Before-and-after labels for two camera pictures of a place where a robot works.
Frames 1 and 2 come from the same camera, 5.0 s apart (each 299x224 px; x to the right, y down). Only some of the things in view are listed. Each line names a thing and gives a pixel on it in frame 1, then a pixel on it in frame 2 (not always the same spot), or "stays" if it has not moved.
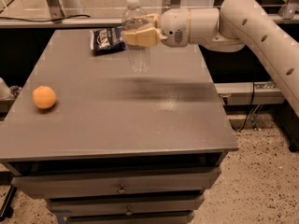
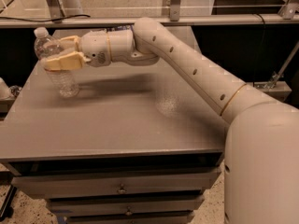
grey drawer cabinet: x=117 y=147 stays
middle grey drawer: x=129 y=204 stays
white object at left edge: x=5 y=91 stays
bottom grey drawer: x=146 y=217 stays
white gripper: x=174 y=27 → x=94 y=48
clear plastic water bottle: x=138 y=56 → x=66 y=81
